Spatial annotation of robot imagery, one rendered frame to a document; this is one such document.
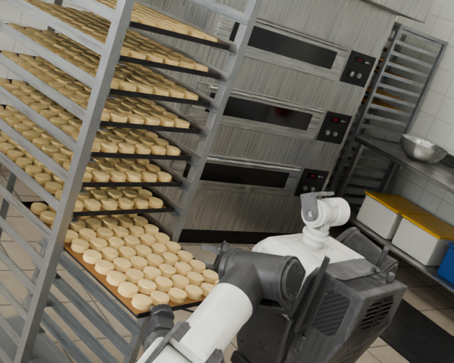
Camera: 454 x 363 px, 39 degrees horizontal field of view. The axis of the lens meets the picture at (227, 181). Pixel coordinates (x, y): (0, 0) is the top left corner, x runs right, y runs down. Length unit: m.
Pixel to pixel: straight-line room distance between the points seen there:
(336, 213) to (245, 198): 2.93
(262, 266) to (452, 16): 4.91
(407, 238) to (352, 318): 3.81
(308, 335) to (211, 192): 2.83
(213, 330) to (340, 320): 0.32
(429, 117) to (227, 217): 2.31
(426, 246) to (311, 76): 1.62
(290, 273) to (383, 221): 4.04
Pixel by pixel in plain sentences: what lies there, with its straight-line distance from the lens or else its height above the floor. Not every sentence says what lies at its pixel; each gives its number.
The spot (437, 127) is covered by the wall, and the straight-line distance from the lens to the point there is 5.84.
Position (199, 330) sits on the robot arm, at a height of 1.11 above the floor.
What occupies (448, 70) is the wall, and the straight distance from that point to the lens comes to 5.89.
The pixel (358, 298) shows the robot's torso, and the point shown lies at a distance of 1.33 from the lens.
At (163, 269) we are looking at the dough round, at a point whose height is 0.88.
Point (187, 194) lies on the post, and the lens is 2.03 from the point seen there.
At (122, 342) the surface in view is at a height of 0.42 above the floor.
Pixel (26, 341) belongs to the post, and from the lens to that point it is 1.95.
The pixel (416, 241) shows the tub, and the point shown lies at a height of 0.36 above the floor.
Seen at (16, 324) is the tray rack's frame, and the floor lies 0.15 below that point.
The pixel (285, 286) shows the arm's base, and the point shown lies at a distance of 1.25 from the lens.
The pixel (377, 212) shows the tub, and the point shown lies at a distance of 5.31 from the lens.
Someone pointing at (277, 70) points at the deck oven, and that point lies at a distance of 4.10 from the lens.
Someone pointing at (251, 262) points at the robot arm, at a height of 1.19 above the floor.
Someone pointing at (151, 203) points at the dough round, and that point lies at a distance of 2.03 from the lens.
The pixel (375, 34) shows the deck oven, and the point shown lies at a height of 1.67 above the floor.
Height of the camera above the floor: 1.68
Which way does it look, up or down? 16 degrees down
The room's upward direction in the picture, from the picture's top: 20 degrees clockwise
